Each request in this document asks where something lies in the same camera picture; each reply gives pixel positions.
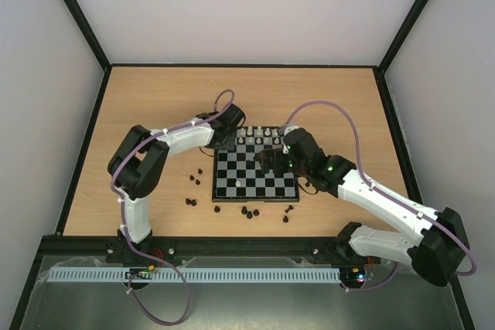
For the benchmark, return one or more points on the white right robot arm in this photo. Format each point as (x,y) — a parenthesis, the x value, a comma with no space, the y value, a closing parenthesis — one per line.
(433,243)

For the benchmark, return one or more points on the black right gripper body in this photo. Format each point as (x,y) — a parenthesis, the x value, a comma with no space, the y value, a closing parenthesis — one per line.
(271,158)

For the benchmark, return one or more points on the black grey chess board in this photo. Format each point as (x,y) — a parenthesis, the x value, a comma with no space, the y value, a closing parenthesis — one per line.
(239,164)

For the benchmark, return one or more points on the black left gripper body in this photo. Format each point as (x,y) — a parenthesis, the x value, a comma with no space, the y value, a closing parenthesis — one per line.
(228,144)

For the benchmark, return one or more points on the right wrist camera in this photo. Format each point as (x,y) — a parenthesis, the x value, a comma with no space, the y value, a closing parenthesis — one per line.
(284,130)

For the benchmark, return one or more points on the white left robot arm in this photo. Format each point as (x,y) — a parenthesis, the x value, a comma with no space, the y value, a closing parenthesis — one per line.
(137,166)

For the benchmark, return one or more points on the light blue cable duct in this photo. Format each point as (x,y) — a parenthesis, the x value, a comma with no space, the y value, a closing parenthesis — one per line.
(196,275)

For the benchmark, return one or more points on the black enclosure frame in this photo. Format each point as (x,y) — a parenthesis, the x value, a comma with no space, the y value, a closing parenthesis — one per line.
(379,72)

